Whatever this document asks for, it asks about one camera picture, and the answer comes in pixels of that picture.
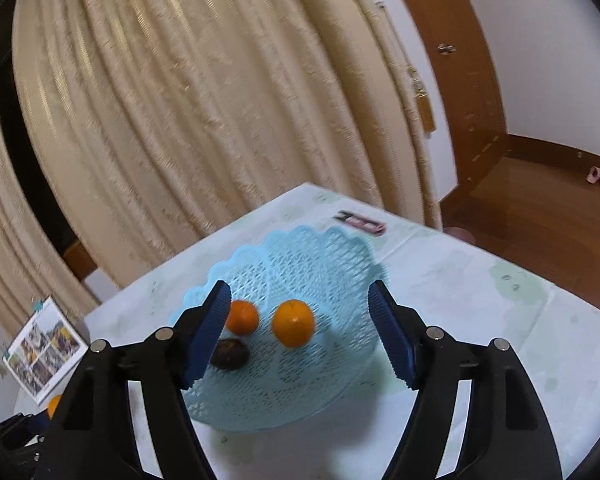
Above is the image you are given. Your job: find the wide cream pleated curtain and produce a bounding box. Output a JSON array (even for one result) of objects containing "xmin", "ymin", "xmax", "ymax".
[{"xmin": 12, "ymin": 0, "xmax": 443, "ymax": 291}]

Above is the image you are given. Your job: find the dark window pane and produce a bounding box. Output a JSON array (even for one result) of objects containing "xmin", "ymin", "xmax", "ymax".
[{"xmin": 0, "ymin": 7, "xmax": 78, "ymax": 258}]

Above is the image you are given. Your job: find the small deep orange mandarin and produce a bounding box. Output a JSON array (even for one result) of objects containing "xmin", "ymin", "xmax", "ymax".
[{"xmin": 224, "ymin": 300, "xmax": 260, "ymax": 336}]

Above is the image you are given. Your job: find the brown rounded chair back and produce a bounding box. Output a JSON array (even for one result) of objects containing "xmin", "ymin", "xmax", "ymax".
[{"xmin": 444, "ymin": 226, "xmax": 477, "ymax": 247}]

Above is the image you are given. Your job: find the brown wooden door frame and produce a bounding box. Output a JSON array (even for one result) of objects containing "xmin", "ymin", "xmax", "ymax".
[{"xmin": 382, "ymin": 0, "xmax": 508, "ymax": 203}]

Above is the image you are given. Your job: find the brown wooden window sill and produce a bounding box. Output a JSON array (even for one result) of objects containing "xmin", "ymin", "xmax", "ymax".
[{"xmin": 64, "ymin": 241, "xmax": 102, "ymax": 281}]

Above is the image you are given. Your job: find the narrow cream pleated curtain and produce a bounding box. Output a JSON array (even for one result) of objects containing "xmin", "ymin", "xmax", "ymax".
[{"xmin": 0, "ymin": 45, "xmax": 101, "ymax": 331}]

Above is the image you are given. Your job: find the red and black small object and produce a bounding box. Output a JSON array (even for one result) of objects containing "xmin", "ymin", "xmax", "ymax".
[{"xmin": 332, "ymin": 210, "xmax": 386, "ymax": 236}]

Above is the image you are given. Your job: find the light blue lattice plastic basket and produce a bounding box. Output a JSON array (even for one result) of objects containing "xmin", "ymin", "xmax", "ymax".
[{"xmin": 169, "ymin": 225, "xmax": 393, "ymax": 433}]

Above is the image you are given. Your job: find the large yellow-orange orange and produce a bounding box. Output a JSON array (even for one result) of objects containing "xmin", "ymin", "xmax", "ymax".
[{"xmin": 272, "ymin": 299, "xmax": 315, "ymax": 349}]

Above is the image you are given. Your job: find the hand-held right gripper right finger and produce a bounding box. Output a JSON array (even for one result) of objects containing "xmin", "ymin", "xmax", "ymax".
[{"xmin": 367, "ymin": 280, "xmax": 563, "ymax": 480}]

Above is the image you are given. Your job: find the cream curtain tieback tassel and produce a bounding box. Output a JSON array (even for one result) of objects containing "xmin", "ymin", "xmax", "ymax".
[{"xmin": 375, "ymin": 2, "xmax": 438, "ymax": 136}]

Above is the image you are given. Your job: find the photo printed white box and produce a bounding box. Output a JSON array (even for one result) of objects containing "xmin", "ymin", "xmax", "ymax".
[{"xmin": 2, "ymin": 295, "xmax": 91, "ymax": 406}]

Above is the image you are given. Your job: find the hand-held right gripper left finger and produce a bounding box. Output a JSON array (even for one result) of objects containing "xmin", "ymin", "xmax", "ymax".
[{"xmin": 32, "ymin": 280, "xmax": 232, "ymax": 480}]

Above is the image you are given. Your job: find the dark brown avocado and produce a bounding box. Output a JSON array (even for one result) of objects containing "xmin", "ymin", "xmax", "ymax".
[{"xmin": 209, "ymin": 338, "xmax": 251, "ymax": 372}]

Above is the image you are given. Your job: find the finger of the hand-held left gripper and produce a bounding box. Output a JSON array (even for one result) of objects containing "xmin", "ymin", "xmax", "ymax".
[{"xmin": 26, "ymin": 409, "xmax": 57, "ymax": 435}]

